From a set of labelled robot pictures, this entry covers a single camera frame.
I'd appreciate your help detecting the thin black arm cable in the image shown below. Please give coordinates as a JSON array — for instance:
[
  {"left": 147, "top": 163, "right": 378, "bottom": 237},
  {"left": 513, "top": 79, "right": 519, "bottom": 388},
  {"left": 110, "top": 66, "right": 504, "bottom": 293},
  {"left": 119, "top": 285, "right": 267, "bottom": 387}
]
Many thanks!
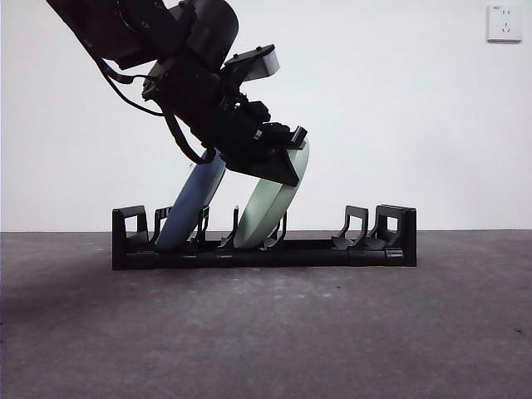
[{"left": 97, "top": 57, "right": 167, "bottom": 116}]

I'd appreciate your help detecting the white wall socket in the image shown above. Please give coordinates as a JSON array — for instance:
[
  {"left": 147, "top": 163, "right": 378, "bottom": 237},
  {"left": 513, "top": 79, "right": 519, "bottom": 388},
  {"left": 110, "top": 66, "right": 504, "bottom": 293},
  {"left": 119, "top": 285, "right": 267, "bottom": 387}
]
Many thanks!
[{"left": 486, "top": 3, "right": 524, "bottom": 43}]

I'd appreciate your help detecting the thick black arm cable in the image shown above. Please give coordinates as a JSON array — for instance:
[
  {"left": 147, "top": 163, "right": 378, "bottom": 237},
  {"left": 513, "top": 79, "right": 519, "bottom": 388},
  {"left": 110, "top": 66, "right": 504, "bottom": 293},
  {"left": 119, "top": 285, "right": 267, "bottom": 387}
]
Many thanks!
[{"left": 164, "top": 110, "right": 209, "bottom": 164}]

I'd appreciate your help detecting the blue plate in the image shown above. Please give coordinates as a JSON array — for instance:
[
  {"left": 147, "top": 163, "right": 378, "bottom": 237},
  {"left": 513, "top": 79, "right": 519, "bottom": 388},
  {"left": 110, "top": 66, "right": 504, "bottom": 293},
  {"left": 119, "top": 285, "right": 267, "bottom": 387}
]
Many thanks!
[{"left": 155, "top": 149, "right": 228, "bottom": 252}]

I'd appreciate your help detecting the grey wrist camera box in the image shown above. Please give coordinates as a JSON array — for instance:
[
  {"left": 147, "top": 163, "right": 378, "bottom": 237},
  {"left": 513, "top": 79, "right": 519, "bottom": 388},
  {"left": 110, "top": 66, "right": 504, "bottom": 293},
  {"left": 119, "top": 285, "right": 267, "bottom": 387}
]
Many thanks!
[{"left": 219, "top": 43, "right": 280, "bottom": 84}]

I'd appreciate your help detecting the pale green plate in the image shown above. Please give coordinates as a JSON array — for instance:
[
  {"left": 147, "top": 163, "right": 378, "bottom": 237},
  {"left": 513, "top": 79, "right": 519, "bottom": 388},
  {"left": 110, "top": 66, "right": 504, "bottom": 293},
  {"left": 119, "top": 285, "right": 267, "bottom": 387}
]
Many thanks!
[{"left": 232, "top": 140, "right": 312, "bottom": 250}]

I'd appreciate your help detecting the black plate rack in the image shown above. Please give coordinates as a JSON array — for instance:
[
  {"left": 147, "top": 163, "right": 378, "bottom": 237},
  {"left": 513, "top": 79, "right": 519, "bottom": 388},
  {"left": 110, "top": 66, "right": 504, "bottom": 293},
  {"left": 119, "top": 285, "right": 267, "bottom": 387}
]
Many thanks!
[{"left": 111, "top": 204, "right": 418, "bottom": 271}]

